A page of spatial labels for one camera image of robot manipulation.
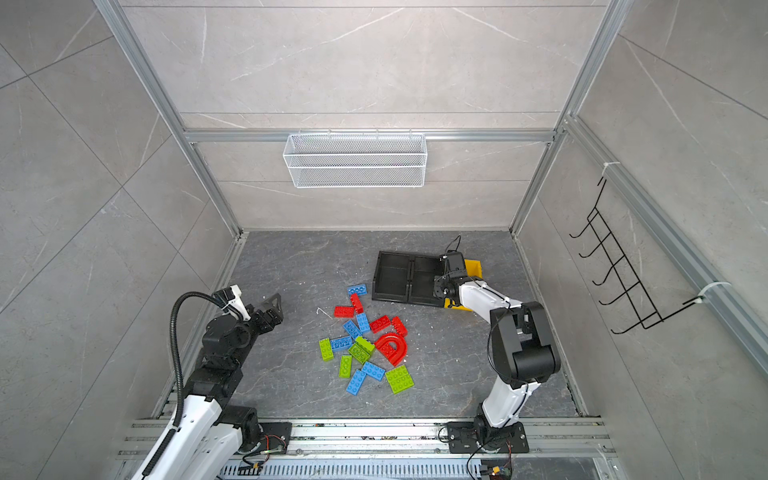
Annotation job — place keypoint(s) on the aluminium front rail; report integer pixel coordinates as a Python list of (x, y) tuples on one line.
[(397, 448)]

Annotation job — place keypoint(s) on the blue lego near bins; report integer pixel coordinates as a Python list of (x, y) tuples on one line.
[(358, 289)]

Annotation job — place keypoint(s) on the blue lego lower right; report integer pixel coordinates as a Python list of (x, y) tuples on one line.
[(374, 371)]

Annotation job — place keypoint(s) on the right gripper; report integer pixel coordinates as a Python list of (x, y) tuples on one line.
[(439, 279)]

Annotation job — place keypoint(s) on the blue lego low left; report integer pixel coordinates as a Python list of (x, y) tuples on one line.
[(342, 343)]

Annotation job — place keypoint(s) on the green lego stacked centre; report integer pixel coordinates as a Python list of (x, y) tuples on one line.
[(361, 349)]

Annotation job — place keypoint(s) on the white wire mesh basket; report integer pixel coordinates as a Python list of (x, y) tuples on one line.
[(356, 160)]

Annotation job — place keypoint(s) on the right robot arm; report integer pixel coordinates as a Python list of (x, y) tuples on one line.
[(520, 346)]

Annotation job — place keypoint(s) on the white zip tie scrap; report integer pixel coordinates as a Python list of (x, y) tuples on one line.
[(323, 312)]

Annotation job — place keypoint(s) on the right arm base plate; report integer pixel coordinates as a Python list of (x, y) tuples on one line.
[(468, 437)]

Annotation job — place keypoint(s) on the yellow plastic bin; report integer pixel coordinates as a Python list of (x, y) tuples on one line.
[(474, 269)]

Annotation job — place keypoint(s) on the red arch lego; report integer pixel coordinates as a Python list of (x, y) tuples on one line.
[(393, 347)]

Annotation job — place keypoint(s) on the black bin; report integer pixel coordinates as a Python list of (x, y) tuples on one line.
[(392, 277), (423, 270)]

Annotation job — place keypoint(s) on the green lego far left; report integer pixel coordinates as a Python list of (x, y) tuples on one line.
[(326, 350)]

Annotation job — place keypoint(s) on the blue lego bottom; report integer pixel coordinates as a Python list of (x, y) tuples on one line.
[(356, 382)]

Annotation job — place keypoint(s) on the green lego large plate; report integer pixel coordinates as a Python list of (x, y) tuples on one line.
[(399, 379)]

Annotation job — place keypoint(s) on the blue lego centre left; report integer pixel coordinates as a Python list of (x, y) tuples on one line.
[(352, 329)]

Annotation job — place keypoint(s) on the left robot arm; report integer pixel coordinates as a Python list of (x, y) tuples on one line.
[(206, 429)]

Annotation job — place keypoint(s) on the red lego small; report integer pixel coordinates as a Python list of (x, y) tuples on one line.
[(356, 303)]

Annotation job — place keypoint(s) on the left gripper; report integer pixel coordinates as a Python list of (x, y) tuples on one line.
[(271, 319)]

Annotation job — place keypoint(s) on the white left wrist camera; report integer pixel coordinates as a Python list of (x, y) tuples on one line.
[(232, 302)]

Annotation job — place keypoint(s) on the black wire hook rack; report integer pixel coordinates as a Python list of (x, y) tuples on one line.
[(621, 268)]

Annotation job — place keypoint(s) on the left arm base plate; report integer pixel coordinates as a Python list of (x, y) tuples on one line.
[(266, 437)]

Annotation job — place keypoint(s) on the blue lego centre right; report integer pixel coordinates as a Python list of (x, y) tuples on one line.
[(363, 323)]

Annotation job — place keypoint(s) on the green lego small lower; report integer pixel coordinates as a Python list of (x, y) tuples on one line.
[(345, 368)]

